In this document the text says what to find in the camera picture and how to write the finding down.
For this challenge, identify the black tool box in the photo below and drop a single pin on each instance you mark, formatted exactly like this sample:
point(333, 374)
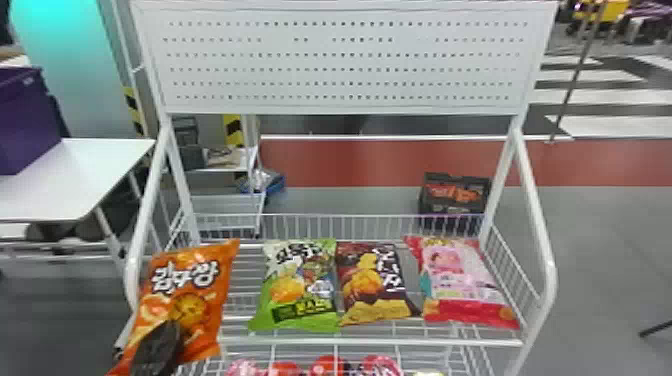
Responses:
point(454, 197)

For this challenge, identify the orange snack packet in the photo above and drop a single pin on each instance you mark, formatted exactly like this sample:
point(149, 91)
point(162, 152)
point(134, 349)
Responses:
point(184, 278)

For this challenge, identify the purple crate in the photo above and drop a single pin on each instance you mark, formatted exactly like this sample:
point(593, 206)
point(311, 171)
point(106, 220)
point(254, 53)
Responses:
point(26, 120)

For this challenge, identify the pink snack packet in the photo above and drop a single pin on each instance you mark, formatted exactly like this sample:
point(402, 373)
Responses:
point(456, 278)

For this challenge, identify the yellow black striped post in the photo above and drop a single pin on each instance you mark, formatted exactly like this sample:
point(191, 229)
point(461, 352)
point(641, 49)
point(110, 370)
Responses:
point(233, 130)
point(134, 113)

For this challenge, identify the grey metal pole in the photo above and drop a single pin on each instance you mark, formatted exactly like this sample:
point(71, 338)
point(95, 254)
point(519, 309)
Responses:
point(577, 71)

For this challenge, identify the white side table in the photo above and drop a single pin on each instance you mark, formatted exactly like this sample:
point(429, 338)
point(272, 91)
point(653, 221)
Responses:
point(68, 173)

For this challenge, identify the green snack packet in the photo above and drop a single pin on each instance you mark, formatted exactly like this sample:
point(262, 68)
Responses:
point(294, 288)

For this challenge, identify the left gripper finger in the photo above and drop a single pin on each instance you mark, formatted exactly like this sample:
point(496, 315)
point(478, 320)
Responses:
point(157, 349)

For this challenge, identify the red noodle cup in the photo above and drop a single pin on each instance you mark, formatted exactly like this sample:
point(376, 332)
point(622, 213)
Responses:
point(381, 366)
point(330, 366)

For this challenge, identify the dark brown snack packet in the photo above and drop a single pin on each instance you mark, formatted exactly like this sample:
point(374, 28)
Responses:
point(370, 286)

